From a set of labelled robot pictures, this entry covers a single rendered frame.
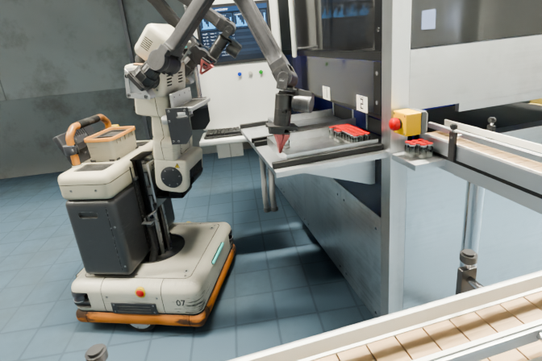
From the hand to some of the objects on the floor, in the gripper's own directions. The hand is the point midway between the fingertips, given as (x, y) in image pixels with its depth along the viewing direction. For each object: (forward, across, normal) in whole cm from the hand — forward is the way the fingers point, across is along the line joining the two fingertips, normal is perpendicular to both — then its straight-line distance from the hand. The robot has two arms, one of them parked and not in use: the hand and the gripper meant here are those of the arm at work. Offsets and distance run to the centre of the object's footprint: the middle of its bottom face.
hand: (279, 150), depth 124 cm
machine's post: (+84, -53, +8) cm, 100 cm away
